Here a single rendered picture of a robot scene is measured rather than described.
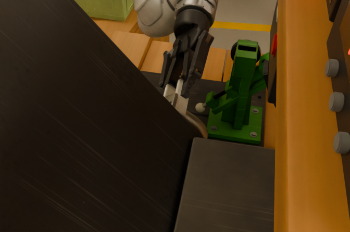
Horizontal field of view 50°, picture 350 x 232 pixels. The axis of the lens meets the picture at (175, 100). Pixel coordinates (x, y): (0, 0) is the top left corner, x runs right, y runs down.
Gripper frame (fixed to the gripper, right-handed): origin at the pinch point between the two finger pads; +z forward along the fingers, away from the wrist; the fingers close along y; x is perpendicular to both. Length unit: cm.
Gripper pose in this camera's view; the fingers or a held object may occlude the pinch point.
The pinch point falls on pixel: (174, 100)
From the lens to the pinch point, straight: 72.3
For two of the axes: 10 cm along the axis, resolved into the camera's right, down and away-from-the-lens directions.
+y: 6.6, -2.4, -7.2
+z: -2.0, 8.6, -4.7
